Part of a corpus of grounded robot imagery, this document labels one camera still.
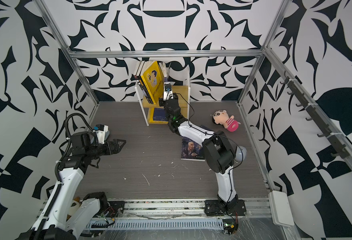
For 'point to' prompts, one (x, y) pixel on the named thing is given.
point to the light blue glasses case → (107, 135)
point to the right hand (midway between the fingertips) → (167, 86)
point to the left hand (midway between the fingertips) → (118, 140)
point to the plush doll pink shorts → (221, 117)
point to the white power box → (280, 207)
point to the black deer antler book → (142, 83)
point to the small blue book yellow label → (159, 114)
